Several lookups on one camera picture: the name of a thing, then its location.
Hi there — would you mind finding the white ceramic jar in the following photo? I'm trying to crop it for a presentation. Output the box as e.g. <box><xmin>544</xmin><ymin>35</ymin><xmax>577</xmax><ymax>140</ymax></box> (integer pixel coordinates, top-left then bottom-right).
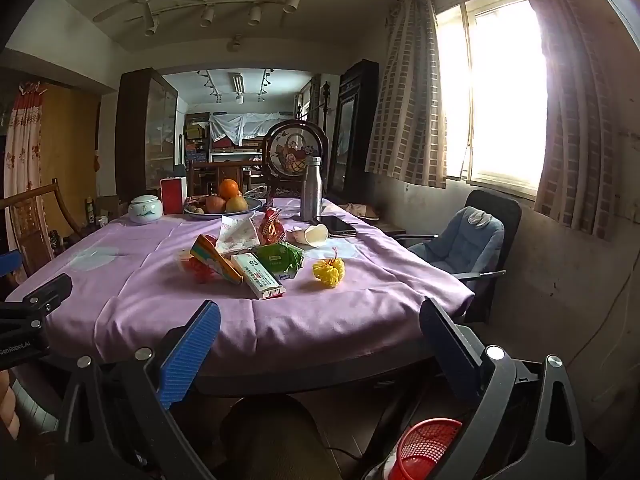
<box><xmin>128</xmin><ymin>195</ymin><xmax>163</xmax><ymax>224</ymax></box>

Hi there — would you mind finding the white paper wrapper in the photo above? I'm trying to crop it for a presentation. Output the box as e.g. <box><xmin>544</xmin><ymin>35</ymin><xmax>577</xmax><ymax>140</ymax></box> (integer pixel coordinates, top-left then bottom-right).
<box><xmin>215</xmin><ymin>214</ymin><xmax>261</xmax><ymax>255</ymax></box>

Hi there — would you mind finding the colourful striped carton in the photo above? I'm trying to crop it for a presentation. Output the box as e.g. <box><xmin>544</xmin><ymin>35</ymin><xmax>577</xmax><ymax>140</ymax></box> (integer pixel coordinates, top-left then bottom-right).
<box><xmin>191</xmin><ymin>234</ymin><xmax>244</xmax><ymax>286</ymax></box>

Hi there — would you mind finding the checked curtain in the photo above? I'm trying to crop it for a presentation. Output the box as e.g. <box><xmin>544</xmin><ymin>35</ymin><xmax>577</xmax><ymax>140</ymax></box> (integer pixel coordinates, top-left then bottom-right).
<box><xmin>517</xmin><ymin>0</ymin><xmax>621</xmax><ymax>238</ymax></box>
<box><xmin>365</xmin><ymin>0</ymin><xmax>448</xmax><ymax>190</ymax></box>

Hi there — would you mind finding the green packet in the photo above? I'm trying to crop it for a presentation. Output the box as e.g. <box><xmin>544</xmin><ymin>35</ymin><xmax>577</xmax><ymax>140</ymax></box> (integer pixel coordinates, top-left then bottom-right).
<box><xmin>255</xmin><ymin>241</ymin><xmax>305</xmax><ymax>280</ymax></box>

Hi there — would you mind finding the tall dark wooden cabinet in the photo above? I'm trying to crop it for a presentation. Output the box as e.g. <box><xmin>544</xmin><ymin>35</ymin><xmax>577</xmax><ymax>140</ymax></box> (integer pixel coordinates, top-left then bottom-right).
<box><xmin>327</xmin><ymin>59</ymin><xmax>381</xmax><ymax>196</ymax></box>

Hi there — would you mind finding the blue chair cushion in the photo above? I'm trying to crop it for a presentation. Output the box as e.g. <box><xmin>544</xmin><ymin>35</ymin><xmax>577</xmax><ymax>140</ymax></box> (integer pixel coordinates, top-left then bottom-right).
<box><xmin>407</xmin><ymin>207</ymin><xmax>505</xmax><ymax>276</ymax></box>

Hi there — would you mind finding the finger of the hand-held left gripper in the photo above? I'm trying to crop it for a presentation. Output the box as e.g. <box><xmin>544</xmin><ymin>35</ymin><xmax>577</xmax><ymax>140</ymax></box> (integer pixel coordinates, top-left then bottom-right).
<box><xmin>0</xmin><ymin>251</ymin><xmax>24</xmax><ymax>277</ymax></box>
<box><xmin>0</xmin><ymin>273</ymin><xmax>74</xmax><ymax>318</ymax></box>

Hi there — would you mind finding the black smartphone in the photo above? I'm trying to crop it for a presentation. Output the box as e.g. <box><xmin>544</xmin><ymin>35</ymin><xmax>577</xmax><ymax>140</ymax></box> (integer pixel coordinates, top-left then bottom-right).
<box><xmin>312</xmin><ymin>215</ymin><xmax>358</xmax><ymax>238</ymax></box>

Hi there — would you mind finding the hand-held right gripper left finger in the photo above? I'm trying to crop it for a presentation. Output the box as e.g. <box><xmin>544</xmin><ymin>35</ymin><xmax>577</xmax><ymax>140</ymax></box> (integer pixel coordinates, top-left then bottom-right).
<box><xmin>57</xmin><ymin>300</ymin><xmax>222</xmax><ymax>480</ymax></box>

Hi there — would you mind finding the red plastic basket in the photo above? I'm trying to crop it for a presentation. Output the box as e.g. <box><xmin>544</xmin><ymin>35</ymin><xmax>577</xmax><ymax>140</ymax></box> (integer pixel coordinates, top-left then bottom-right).
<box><xmin>387</xmin><ymin>417</ymin><xmax>463</xmax><ymax>480</ymax></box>

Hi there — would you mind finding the pale blue face mask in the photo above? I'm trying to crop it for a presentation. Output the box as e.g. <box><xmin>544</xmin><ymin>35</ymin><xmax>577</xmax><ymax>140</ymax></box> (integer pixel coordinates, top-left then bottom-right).
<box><xmin>325</xmin><ymin>242</ymin><xmax>361</xmax><ymax>260</ymax></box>
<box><xmin>70</xmin><ymin>249</ymin><xmax>120</xmax><ymax>272</ymax></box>

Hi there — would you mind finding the white dust sheet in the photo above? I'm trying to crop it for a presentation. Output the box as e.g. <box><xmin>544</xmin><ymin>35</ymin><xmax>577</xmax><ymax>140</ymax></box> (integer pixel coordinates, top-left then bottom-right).
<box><xmin>209</xmin><ymin>112</ymin><xmax>293</xmax><ymax>143</ymax></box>

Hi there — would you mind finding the glass door display cabinet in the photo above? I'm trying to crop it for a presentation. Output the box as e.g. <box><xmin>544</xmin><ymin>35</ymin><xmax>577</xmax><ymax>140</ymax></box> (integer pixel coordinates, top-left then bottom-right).
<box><xmin>115</xmin><ymin>67</ymin><xmax>179</xmax><ymax>201</ymax></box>

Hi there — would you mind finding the white and green carton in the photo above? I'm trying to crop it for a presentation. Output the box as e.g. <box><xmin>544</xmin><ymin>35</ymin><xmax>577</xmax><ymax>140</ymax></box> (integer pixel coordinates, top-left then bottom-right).
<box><xmin>230</xmin><ymin>252</ymin><xmax>286</xmax><ymax>301</ymax></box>

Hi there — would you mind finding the red snack packet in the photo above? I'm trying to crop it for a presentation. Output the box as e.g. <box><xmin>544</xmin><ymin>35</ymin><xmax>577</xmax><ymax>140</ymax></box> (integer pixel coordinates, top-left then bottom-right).
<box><xmin>257</xmin><ymin>207</ymin><xmax>287</xmax><ymax>247</ymax></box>

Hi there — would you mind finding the floral curtain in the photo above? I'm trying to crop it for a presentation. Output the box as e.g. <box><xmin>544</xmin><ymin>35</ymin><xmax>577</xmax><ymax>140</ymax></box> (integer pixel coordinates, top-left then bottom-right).
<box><xmin>2</xmin><ymin>80</ymin><xmax>46</xmax><ymax>211</ymax></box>

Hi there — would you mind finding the round decorative plate screen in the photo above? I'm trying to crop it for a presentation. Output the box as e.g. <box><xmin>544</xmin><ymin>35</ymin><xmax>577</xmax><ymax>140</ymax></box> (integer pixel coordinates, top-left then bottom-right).
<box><xmin>262</xmin><ymin>120</ymin><xmax>331</xmax><ymax>197</ymax></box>

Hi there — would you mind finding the red box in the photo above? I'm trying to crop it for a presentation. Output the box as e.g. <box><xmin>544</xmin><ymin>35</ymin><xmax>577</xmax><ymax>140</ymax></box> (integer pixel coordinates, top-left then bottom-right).
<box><xmin>160</xmin><ymin>177</ymin><xmax>189</xmax><ymax>216</ymax></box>

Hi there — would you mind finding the purple tablecloth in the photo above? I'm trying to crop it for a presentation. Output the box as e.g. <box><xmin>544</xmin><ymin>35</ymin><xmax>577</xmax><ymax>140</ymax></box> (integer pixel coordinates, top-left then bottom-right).
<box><xmin>5</xmin><ymin>197</ymin><xmax>476</xmax><ymax>378</ymax></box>

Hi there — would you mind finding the yellow foam fruit net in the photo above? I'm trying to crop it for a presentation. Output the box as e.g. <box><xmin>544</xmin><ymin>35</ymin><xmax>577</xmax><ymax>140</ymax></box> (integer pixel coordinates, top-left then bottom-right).
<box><xmin>312</xmin><ymin>257</ymin><xmax>347</xmax><ymax>289</ymax></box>

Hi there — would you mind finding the stainless steel bottle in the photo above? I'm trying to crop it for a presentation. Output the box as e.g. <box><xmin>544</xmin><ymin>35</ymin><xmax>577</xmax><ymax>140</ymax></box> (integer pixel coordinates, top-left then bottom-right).
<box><xmin>300</xmin><ymin>156</ymin><xmax>324</xmax><ymax>222</ymax></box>

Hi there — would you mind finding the dark wooden dining chair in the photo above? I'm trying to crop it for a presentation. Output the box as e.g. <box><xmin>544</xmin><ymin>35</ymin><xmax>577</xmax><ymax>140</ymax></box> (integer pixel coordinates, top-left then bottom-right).
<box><xmin>187</xmin><ymin>159</ymin><xmax>266</xmax><ymax>198</ymax></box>

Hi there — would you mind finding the blue rimmed fruit bowl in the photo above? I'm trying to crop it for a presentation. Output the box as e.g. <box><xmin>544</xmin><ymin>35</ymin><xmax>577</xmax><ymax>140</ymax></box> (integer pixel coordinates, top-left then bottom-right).
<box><xmin>183</xmin><ymin>196</ymin><xmax>264</xmax><ymax>219</ymax></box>

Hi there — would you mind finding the clear plastic container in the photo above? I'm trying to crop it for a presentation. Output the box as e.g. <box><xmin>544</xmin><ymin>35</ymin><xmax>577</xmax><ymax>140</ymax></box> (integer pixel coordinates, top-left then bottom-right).
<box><xmin>175</xmin><ymin>250</ymin><xmax>223</xmax><ymax>283</ymax></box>

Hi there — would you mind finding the white paper cup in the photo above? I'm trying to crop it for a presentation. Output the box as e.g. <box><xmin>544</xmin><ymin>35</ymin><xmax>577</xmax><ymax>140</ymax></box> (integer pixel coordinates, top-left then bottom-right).
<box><xmin>284</xmin><ymin>223</ymin><xmax>330</xmax><ymax>247</ymax></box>

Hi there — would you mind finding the person's left hand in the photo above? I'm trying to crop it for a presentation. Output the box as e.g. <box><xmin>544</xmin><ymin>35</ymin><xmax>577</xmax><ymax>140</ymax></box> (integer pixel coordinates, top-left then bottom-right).
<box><xmin>0</xmin><ymin>367</ymin><xmax>22</xmax><ymax>441</ymax></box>

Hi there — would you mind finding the person's leg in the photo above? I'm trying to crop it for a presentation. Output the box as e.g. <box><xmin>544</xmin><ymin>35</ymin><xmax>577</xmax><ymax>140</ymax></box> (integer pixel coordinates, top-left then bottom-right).
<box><xmin>212</xmin><ymin>394</ymin><xmax>331</xmax><ymax>480</ymax></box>

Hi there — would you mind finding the black office chair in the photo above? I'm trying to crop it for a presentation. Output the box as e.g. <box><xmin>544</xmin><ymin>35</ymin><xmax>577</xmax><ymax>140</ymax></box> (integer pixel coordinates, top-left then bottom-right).
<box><xmin>390</xmin><ymin>190</ymin><xmax>523</xmax><ymax>323</ymax></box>

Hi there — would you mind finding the window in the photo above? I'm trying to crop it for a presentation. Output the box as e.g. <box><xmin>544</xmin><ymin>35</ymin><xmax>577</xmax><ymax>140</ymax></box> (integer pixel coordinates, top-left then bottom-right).
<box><xmin>435</xmin><ymin>0</ymin><xmax>548</xmax><ymax>198</ymax></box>

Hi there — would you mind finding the row of ceiling track spotlights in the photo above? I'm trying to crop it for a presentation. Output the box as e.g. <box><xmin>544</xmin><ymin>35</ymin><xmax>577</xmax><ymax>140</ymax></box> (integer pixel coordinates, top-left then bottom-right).
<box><xmin>125</xmin><ymin>0</ymin><xmax>318</xmax><ymax>53</ymax></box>

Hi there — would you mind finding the low wooden side table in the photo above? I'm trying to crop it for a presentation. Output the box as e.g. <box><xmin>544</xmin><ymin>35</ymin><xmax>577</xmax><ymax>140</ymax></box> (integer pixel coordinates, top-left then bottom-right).
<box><xmin>345</xmin><ymin>202</ymin><xmax>408</xmax><ymax>238</ymax></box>

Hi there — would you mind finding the wooden armchair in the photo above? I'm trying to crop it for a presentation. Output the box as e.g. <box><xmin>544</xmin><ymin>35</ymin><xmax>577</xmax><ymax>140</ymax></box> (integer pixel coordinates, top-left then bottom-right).
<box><xmin>0</xmin><ymin>178</ymin><xmax>81</xmax><ymax>281</ymax></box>

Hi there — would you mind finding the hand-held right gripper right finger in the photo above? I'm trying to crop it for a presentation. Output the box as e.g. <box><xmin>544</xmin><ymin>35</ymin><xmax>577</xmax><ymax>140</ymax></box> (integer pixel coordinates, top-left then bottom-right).
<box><xmin>419</xmin><ymin>297</ymin><xmax>588</xmax><ymax>480</ymax></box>

